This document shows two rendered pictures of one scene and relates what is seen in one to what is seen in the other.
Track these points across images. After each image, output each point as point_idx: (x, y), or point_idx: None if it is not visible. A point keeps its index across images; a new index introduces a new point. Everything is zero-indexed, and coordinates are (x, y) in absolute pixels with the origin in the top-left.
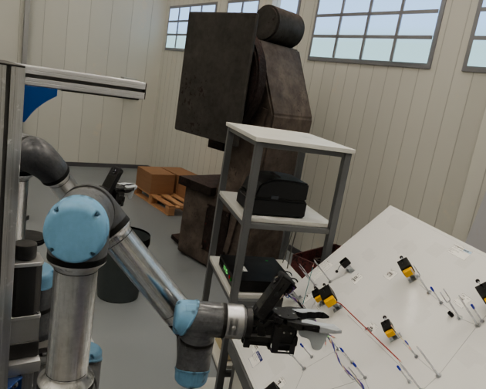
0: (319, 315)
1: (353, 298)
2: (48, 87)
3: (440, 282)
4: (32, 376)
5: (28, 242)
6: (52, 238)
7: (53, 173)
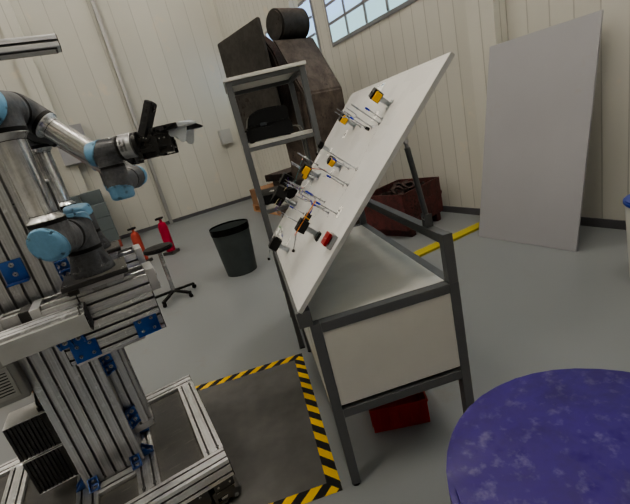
0: (194, 126)
1: (326, 164)
2: None
3: (366, 116)
4: None
5: None
6: None
7: None
